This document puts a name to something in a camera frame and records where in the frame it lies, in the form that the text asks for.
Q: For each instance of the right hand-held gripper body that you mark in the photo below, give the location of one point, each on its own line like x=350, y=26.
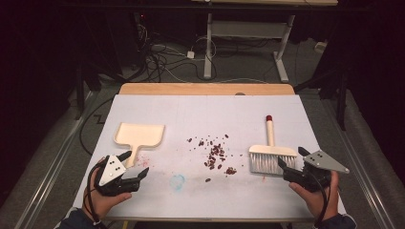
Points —
x=321, y=162

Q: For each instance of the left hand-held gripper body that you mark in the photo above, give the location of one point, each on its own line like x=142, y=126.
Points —
x=111, y=183

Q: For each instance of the white brush with red cap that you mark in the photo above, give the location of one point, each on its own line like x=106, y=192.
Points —
x=270, y=152

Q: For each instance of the cream plastic dustpan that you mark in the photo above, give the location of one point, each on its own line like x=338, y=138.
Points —
x=140, y=135

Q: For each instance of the red beans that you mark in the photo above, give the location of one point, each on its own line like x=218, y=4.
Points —
x=215, y=156

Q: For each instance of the person's left hand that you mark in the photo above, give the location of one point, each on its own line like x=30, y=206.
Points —
x=95, y=203

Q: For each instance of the person's right hand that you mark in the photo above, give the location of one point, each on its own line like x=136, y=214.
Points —
x=318, y=203

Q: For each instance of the black metal stand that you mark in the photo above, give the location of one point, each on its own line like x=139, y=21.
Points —
x=342, y=101
x=79, y=95

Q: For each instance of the white table cover sheet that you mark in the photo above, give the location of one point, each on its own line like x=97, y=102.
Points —
x=197, y=117

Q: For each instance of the wooden table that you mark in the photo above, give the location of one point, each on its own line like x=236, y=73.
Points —
x=207, y=89

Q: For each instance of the white box on floor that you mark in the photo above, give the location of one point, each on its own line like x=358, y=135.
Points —
x=320, y=47

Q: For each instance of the white power adapter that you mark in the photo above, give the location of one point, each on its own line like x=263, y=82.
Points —
x=190, y=54

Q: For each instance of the white metal frame desk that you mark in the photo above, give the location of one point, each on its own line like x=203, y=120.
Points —
x=248, y=29

